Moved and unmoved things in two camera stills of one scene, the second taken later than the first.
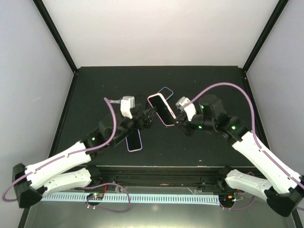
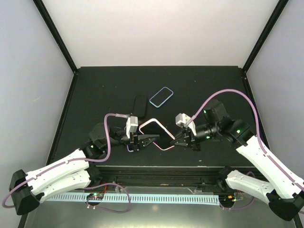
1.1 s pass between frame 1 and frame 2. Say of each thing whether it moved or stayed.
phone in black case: stayed
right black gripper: moved
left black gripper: moved
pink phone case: moved
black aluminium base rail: stayed
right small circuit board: stayed
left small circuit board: stayed
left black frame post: stayed
